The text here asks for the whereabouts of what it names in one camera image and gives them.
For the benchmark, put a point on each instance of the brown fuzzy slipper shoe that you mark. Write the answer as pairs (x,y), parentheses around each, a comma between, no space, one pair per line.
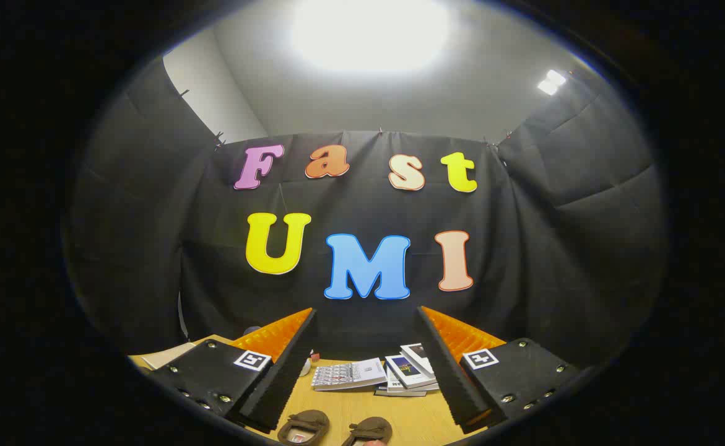
(371,427)
(306,421)

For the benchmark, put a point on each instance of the large ceiling light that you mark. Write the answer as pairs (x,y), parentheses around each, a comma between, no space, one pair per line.
(371,31)

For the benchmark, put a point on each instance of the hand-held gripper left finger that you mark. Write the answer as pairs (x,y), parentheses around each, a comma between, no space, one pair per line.
(278,378)

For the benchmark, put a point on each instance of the white book blue picture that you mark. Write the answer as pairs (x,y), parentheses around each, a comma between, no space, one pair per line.
(407,370)

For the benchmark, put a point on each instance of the white book black lettering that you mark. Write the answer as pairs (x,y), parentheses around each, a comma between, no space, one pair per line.
(394,384)

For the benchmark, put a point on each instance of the patterned cover book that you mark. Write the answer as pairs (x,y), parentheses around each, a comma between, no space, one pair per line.
(350,373)

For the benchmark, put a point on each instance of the beige fabric storage box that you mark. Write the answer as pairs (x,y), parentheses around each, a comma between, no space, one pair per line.
(167,356)

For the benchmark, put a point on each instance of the dark grey book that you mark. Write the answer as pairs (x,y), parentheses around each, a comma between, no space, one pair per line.
(399,393)

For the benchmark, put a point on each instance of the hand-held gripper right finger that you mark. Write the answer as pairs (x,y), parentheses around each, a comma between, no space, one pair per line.
(449,378)

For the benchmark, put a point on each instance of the small ceiling light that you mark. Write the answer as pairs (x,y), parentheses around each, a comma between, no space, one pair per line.
(551,82)

